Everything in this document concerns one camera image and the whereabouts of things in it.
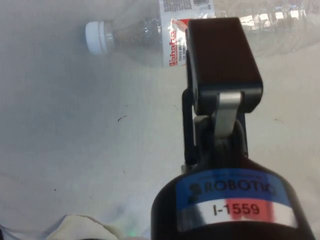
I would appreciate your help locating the clear plastic bottle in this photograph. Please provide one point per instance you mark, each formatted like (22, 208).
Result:
(140, 37)

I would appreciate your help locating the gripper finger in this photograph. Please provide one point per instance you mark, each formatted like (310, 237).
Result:
(222, 57)

